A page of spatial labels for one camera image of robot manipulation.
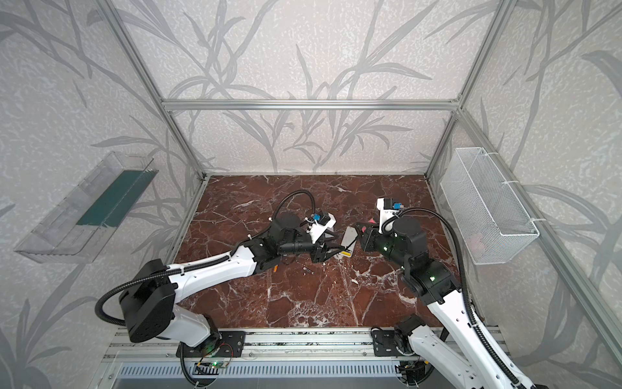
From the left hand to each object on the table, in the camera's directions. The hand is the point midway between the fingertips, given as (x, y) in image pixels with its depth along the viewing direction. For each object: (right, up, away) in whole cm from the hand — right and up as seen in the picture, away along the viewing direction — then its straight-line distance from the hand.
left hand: (342, 237), depth 73 cm
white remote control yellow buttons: (+4, -3, +21) cm, 22 cm away
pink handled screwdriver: (+7, +6, -10) cm, 14 cm away
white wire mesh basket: (+37, +5, -12) cm, 39 cm away
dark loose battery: (-12, -15, +16) cm, 25 cm away
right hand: (+4, +7, -4) cm, 9 cm away
